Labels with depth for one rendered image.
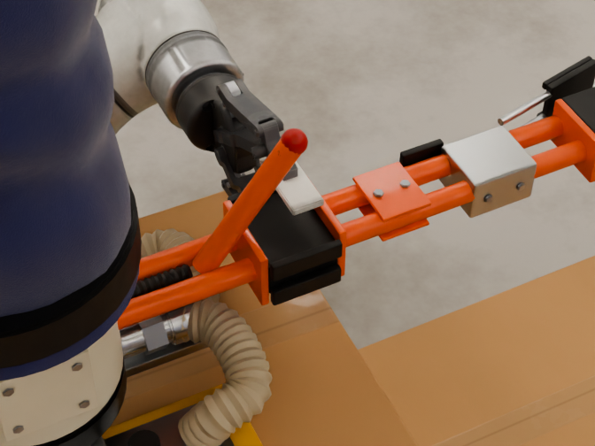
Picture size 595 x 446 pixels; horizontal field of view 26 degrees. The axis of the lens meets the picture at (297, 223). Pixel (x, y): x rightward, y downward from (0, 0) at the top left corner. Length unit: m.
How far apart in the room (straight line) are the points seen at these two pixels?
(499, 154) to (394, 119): 1.67
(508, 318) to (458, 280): 0.77
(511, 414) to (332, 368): 0.52
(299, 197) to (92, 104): 0.30
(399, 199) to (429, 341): 0.61
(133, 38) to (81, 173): 0.45
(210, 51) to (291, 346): 0.30
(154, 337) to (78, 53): 0.37
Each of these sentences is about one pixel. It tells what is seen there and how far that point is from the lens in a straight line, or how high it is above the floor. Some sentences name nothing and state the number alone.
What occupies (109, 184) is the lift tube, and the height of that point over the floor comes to 1.27.
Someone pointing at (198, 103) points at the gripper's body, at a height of 1.10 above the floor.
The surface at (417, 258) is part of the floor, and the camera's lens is 2.60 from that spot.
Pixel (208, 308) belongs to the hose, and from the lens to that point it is 1.16.
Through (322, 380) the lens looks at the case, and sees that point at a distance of 1.23.
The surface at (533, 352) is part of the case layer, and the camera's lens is 1.78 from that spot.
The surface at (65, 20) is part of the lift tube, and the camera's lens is 0.81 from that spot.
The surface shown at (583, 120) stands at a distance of 1.27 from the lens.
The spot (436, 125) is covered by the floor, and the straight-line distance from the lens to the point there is 2.89.
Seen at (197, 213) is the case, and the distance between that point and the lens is 1.37.
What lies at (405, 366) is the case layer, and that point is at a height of 0.54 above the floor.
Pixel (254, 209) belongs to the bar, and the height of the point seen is 1.14.
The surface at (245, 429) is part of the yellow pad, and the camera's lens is 1.17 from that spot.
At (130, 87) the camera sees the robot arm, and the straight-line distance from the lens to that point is 1.35.
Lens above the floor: 1.93
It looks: 47 degrees down
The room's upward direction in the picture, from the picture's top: straight up
